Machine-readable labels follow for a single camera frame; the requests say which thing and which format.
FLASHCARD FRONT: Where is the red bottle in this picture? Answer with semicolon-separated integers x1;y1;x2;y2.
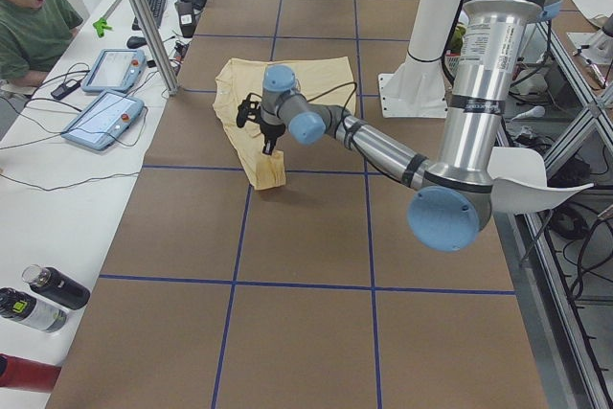
1;353;61;393

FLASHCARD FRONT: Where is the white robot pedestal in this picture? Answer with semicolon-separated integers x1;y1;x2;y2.
379;0;461;118

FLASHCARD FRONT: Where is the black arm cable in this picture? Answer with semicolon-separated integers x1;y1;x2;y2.
306;80;360;151

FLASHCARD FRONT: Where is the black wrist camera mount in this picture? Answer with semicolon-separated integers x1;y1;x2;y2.
236;92;262;128

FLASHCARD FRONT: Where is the green plastic clip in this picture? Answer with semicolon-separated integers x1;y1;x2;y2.
93;17;113;38

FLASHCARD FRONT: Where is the white chair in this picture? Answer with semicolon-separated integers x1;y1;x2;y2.
488;147;594;215

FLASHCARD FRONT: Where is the upper blue teach pendant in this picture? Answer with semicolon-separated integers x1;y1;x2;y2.
80;49;147;94

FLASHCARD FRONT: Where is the black computer mouse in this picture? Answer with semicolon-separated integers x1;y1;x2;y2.
125;35;147;49

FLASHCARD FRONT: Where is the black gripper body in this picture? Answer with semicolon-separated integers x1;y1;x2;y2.
260;122;285;147

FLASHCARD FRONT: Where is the grey labelled bottle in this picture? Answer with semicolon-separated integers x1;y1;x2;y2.
1;287;67;333

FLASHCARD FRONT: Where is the blue teach pendant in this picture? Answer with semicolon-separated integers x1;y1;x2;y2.
80;49;147;94
60;90;145;151

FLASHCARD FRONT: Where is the person in green shirt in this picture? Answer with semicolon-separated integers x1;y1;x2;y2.
1;0;83;87

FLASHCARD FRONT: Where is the black phone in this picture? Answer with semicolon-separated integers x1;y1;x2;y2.
51;80;80;101

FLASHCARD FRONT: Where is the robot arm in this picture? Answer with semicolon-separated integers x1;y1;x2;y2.
237;0;561;252

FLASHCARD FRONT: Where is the cream long-sleeve printed shirt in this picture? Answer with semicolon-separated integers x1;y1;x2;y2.
213;57;356;190

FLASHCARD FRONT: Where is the aluminium frame post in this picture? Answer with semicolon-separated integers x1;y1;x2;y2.
129;0;179;96

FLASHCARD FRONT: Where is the lower blue teach pendant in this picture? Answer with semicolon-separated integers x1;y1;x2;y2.
60;90;145;151

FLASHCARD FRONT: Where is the black water bottle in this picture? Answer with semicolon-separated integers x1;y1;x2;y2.
22;264;90;310

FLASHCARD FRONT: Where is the black keyboard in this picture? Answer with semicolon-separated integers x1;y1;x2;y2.
147;0;167;28

